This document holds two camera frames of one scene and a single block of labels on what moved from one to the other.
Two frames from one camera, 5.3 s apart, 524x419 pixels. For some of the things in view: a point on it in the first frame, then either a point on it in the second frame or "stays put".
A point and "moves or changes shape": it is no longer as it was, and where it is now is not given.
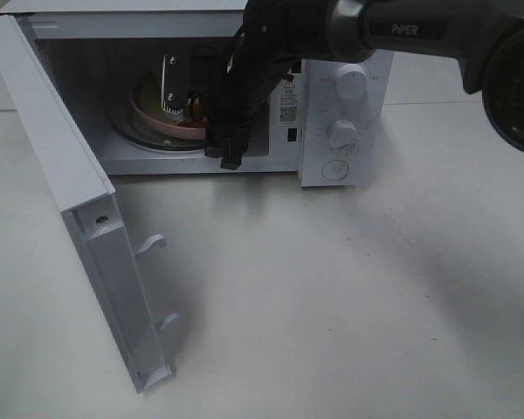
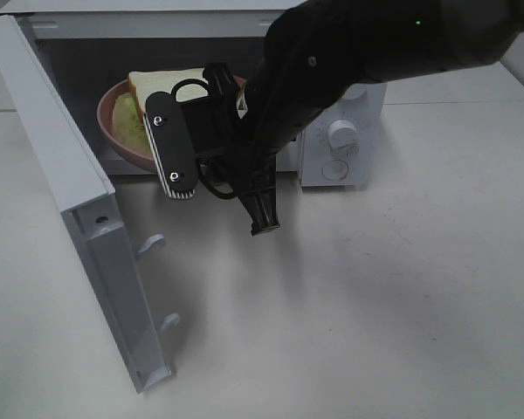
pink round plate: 147,101 to 107,128
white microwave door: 87,201 stays put
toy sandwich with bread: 149,97 moves or changes shape
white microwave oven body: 139,78 stays put
